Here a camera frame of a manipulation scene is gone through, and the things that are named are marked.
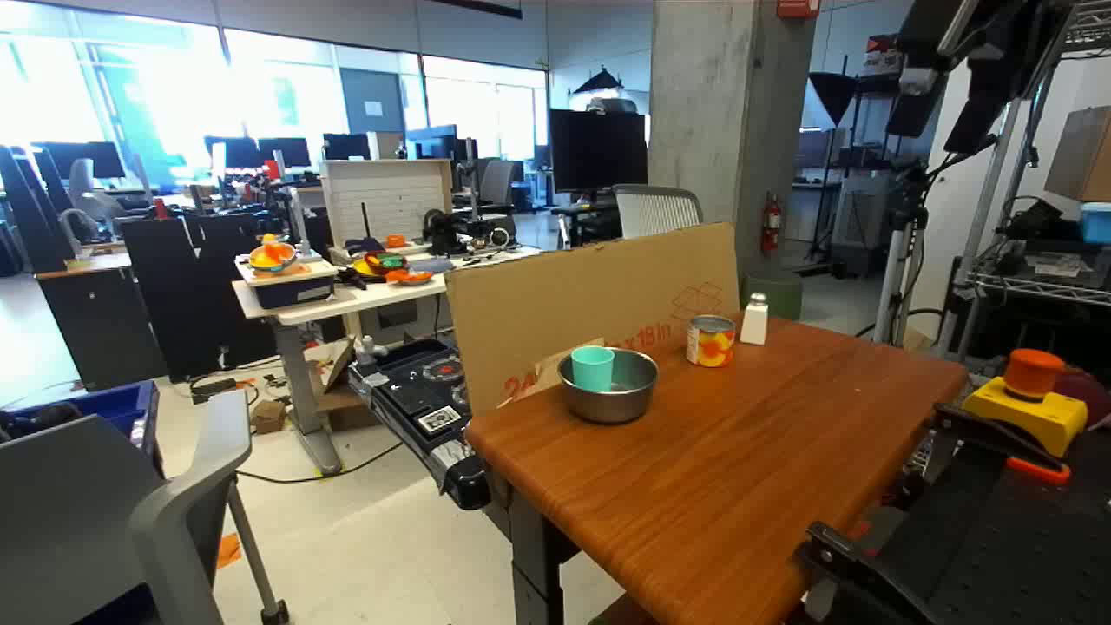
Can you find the blue plastic cup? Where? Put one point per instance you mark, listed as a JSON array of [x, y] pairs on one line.
[[591, 364]]

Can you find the red fire extinguisher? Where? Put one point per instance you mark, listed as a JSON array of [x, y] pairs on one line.
[[773, 225]]

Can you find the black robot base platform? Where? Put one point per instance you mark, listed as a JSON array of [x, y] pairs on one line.
[[1017, 544]]

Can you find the brown cardboard sheet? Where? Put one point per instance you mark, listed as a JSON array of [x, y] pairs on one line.
[[575, 304]]

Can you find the tray with toy food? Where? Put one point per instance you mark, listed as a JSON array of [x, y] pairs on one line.
[[282, 270]]

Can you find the white desk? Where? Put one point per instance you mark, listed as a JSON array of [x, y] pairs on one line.
[[302, 348]]

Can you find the yellow box with orange button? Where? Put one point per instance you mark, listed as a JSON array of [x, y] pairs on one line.
[[1033, 408]]

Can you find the white board panel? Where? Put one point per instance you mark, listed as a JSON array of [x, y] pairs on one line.
[[387, 200]]

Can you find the grey office chair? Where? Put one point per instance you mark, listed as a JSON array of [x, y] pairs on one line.
[[69, 507]]

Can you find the cardboard box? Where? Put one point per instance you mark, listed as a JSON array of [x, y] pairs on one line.
[[1083, 155]]

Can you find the black table leg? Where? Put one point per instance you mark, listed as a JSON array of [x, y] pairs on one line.
[[540, 556]]

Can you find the small white bottle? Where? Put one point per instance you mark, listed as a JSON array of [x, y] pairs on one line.
[[754, 320]]

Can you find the black cabinet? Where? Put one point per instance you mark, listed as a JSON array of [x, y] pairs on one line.
[[185, 295]]

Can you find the black clamp bar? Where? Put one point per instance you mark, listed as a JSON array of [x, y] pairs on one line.
[[862, 567]]

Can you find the light blue box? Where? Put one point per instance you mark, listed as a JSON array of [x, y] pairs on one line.
[[1097, 222]]

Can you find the green bin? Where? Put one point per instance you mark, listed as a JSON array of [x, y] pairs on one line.
[[781, 295]]

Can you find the camera tripod stand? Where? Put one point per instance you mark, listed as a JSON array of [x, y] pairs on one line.
[[901, 247]]

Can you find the blue plastic bin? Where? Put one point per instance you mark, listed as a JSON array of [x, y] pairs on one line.
[[107, 412]]

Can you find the metal shelf rack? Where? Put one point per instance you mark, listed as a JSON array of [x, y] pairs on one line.
[[1027, 270]]

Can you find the white mesh chair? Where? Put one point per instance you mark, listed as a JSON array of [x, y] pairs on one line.
[[653, 213]]

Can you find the metal bowl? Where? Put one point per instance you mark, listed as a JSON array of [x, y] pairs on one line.
[[607, 401]]

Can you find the black monitor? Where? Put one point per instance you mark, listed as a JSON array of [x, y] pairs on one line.
[[596, 149]]

